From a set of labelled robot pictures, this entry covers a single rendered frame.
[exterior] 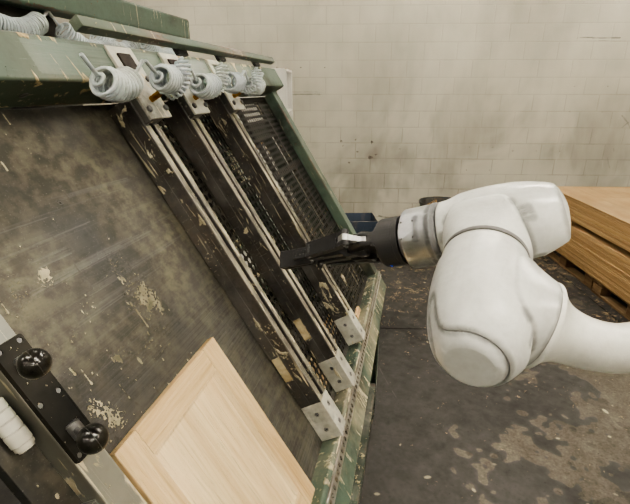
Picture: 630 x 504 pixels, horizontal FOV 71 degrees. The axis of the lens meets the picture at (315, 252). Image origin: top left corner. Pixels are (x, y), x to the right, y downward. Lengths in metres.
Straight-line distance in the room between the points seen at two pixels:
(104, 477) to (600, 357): 0.68
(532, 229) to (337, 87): 5.49
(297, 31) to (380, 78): 1.16
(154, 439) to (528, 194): 0.72
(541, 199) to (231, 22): 5.75
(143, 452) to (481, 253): 0.65
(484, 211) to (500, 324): 0.17
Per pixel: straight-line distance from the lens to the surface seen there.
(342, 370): 1.54
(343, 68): 6.01
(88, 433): 0.66
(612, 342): 0.56
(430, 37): 6.14
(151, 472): 0.89
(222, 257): 1.20
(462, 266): 0.50
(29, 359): 0.64
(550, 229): 0.59
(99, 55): 1.20
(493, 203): 0.59
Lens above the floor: 1.86
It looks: 20 degrees down
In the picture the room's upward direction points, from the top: straight up
